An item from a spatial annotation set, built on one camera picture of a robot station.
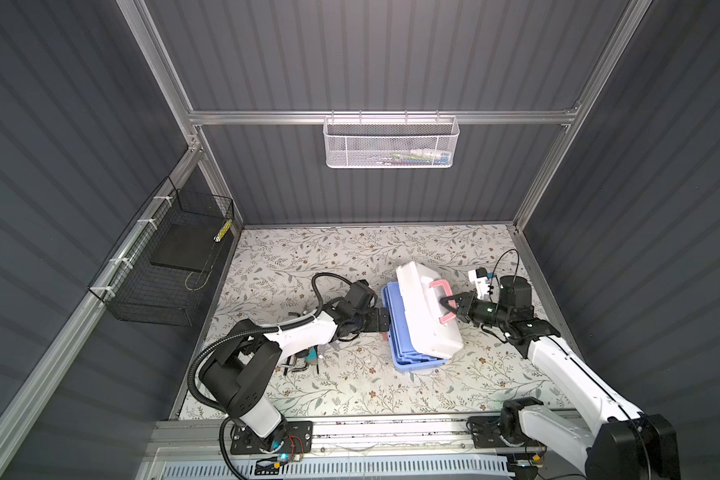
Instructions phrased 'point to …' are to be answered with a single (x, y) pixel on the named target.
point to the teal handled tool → (312, 353)
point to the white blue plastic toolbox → (423, 330)
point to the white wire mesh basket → (385, 142)
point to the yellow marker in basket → (223, 231)
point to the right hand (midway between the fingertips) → (446, 304)
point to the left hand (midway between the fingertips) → (379, 319)
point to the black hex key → (296, 369)
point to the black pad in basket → (189, 246)
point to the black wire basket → (159, 266)
